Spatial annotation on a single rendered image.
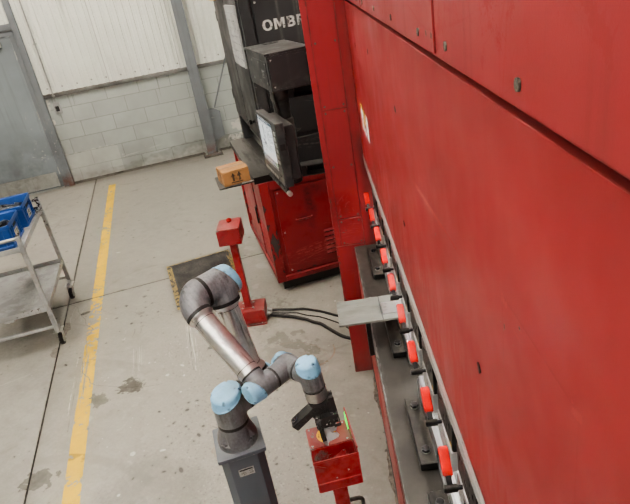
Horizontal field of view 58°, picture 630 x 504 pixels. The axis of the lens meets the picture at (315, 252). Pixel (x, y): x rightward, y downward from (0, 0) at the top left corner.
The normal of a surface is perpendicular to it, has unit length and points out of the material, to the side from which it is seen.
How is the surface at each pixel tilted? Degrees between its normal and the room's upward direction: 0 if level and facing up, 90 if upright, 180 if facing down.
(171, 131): 90
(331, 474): 90
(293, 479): 0
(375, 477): 0
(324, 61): 90
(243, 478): 90
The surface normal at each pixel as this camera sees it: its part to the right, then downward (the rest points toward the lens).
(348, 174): 0.03, 0.44
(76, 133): 0.27, 0.40
